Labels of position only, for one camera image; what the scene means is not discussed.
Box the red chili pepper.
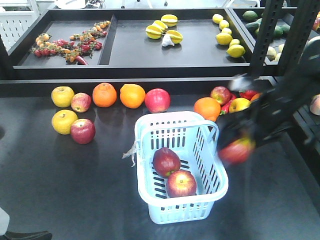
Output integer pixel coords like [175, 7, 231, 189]
[220, 93, 237, 115]

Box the yellow apple front left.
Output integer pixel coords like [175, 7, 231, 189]
[51, 109, 78, 135]

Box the black shelf post left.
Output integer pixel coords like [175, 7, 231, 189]
[248, 0, 284, 79]

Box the orange fruit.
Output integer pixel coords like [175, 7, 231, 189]
[250, 93, 262, 102]
[193, 97, 221, 122]

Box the red apple front left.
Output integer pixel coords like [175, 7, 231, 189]
[70, 118, 96, 145]

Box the yellow apple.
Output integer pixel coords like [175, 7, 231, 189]
[51, 109, 78, 135]
[51, 86, 75, 108]

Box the dark red apple edge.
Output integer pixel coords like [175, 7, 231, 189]
[218, 137, 256, 165]

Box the red apple behind oranges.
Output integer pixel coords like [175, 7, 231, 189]
[210, 86, 232, 106]

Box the black shelf post right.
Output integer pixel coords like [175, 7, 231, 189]
[277, 0, 320, 76]

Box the orange back row left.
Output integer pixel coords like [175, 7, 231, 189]
[92, 82, 117, 108]

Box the white garlic bulb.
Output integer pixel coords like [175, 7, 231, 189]
[161, 34, 175, 47]

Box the orange fruit right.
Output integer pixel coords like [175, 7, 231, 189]
[250, 93, 262, 102]

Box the orange fruit left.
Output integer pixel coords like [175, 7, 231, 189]
[193, 97, 221, 122]

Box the white plastic tag strip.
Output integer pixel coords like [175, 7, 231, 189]
[122, 140, 138, 168]

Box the black shelf post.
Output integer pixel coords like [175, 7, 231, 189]
[277, 0, 320, 76]
[248, 0, 284, 79]

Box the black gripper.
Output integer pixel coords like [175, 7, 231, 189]
[216, 73, 301, 151]

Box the light blue plastic basket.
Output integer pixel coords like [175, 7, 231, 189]
[134, 110, 229, 225]

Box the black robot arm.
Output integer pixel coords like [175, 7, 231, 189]
[216, 39, 320, 150]

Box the dark red apple front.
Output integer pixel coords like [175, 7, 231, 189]
[166, 170, 197, 198]

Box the red apple far left row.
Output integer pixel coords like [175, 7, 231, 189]
[144, 88, 171, 113]

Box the yellow apple back left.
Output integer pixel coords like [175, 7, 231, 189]
[51, 86, 75, 108]

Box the red bell pepper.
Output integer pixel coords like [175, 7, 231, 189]
[239, 89, 259, 100]

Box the dark red apple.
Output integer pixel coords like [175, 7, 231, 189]
[152, 147, 181, 178]
[166, 170, 197, 198]

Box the orange in back row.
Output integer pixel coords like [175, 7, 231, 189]
[119, 83, 146, 109]

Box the peach front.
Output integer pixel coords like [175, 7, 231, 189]
[309, 94, 320, 116]

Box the yellow apple fruit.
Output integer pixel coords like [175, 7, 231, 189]
[229, 97, 251, 113]

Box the small red apple left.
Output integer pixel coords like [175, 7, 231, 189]
[71, 92, 92, 113]

